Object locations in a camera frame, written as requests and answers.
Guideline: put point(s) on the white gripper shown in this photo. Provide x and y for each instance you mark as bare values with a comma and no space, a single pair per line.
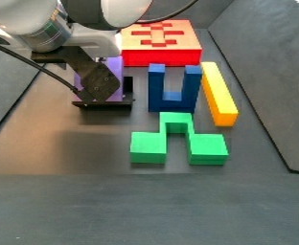
98,43

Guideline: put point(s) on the purple U-shaped block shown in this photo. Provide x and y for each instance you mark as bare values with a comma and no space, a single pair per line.
103,80

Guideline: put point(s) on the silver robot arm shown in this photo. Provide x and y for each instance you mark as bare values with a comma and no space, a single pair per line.
43,25

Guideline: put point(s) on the red board with slots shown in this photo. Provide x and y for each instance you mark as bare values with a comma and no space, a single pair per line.
167,42

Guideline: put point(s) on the black angle fixture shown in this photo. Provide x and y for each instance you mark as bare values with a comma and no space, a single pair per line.
121,99

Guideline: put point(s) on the blue U-shaped block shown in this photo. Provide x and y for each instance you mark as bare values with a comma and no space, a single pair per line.
163,101

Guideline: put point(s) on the yellow long block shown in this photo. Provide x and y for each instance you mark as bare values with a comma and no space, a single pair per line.
220,99

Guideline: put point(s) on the green stepped block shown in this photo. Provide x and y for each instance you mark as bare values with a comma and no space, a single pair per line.
205,148

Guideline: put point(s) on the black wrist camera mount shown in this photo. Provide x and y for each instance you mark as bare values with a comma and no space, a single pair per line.
75,57

